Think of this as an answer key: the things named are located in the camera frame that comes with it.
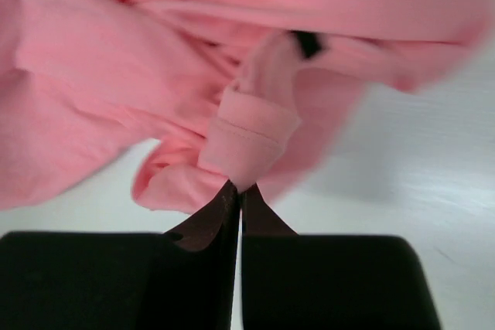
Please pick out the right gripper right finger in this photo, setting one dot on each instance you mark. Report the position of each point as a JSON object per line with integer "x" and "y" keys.
{"x": 306, "y": 282}

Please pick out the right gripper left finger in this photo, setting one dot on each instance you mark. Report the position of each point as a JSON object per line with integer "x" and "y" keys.
{"x": 180, "y": 279}

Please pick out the pink t-shirt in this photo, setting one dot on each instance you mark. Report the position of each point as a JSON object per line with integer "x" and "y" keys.
{"x": 248, "y": 91}

